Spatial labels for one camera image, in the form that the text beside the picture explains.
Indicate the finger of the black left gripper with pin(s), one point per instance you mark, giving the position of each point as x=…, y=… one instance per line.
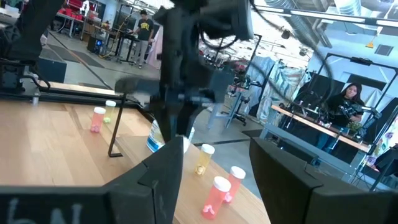
x=166, y=121
x=188, y=118

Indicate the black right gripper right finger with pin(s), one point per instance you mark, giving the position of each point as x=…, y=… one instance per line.
x=295, y=193

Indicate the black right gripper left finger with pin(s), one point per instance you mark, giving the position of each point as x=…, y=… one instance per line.
x=149, y=186

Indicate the white melatonin bottle blue label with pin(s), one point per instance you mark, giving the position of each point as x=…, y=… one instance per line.
x=154, y=140
x=185, y=144

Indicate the pink pill vial white cap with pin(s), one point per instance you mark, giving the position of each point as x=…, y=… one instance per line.
x=235, y=183
x=214, y=199
x=97, y=121

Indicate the black background robot arm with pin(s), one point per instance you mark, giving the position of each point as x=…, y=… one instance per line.
x=351, y=110

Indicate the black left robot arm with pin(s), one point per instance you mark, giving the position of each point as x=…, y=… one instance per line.
x=34, y=25

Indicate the pale pink hanging cloth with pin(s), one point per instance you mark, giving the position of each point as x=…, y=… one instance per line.
x=155, y=49

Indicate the person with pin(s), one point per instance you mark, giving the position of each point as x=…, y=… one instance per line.
x=144, y=31
x=339, y=105

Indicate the black standing desk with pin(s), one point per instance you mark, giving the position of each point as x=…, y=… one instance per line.
x=127, y=35

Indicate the blue workbench wooden top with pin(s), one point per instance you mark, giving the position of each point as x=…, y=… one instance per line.
x=304, y=122

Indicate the dark floor mat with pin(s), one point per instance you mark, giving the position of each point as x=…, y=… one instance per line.
x=62, y=53
x=88, y=59

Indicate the light blue tarp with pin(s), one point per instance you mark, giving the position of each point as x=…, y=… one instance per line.
x=280, y=84

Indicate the black ceiling spotlight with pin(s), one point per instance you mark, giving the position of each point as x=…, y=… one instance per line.
x=285, y=34

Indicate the red storage rack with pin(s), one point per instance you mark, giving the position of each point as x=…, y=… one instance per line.
x=73, y=11

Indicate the black storage box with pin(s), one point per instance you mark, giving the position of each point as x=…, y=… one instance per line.
x=53, y=70

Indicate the long ceiling light bar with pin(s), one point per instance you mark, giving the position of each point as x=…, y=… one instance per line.
x=326, y=15

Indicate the black aluminium rig frame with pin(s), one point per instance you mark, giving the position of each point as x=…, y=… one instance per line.
x=77, y=93

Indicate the silver ventilation duct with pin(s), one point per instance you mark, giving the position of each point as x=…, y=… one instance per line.
x=295, y=21

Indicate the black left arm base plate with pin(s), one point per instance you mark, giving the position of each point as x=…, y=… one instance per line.
x=31, y=91

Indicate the black background rig frame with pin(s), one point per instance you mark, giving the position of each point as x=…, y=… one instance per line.
x=342, y=55

